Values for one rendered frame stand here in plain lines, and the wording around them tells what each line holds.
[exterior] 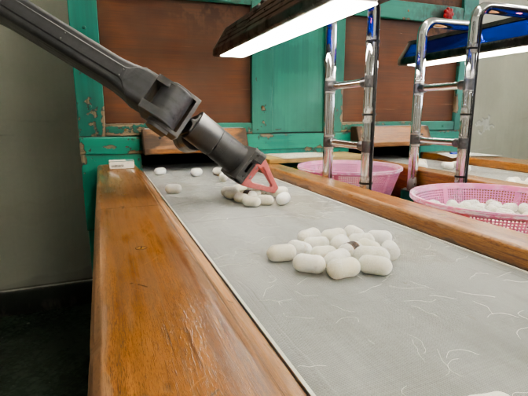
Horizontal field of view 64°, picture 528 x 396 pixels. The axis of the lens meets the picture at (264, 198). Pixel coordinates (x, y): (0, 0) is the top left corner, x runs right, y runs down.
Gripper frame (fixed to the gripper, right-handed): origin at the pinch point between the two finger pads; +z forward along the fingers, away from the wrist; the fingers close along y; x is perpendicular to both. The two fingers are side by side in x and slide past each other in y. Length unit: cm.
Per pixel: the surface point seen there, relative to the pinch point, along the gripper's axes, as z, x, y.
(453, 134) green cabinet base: 69, -63, 49
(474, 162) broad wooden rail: 61, -48, 24
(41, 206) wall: -28, 58, 133
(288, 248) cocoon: -9.0, 7.7, -33.8
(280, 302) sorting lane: -11.7, 11.8, -42.7
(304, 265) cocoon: -8.7, 8.1, -37.8
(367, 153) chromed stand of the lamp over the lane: 8.5, -15.5, -7.0
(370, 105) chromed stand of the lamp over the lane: 3.1, -22.5, -7.0
